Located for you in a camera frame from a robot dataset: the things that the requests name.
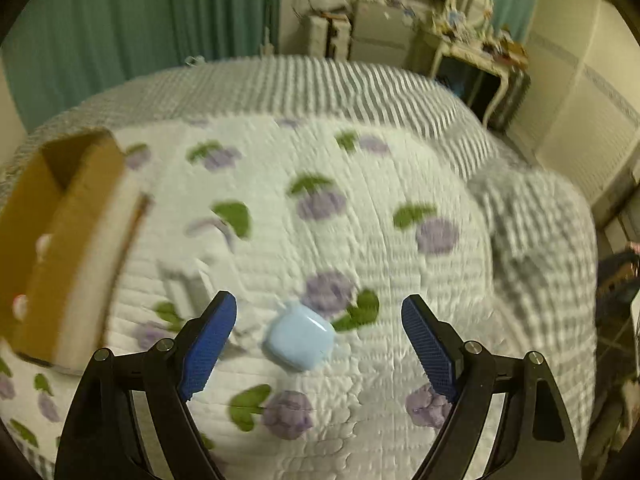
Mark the teal curtain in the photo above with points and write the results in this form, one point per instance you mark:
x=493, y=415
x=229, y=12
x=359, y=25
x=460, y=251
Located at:
x=58, y=53

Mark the oval vanity mirror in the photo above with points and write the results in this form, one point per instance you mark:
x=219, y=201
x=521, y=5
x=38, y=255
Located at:
x=471, y=13

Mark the brown cardboard box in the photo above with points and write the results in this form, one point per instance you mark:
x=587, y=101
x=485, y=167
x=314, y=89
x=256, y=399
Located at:
x=65, y=229

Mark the white dressing table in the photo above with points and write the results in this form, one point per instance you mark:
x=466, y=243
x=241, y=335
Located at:
x=513, y=81

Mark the white suitcase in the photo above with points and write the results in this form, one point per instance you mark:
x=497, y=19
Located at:
x=328, y=36

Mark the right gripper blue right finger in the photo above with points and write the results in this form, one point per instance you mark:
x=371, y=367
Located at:
x=434, y=342

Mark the light blue earbuds case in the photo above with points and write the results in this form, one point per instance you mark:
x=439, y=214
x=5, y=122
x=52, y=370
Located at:
x=299, y=338

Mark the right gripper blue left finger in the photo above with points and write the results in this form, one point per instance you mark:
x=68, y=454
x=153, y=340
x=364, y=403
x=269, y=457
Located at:
x=200, y=342

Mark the white floral quilt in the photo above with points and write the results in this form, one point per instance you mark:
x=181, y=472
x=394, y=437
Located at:
x=348, y=220

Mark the white folding phone stand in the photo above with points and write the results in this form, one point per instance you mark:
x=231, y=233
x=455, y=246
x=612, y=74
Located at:
x=187, y=285

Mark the grey cabinet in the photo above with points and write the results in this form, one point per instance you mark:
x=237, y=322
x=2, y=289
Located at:
x=383, y=34

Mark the grey checked bedsheet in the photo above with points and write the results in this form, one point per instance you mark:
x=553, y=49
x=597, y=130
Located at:
x=543, y=248

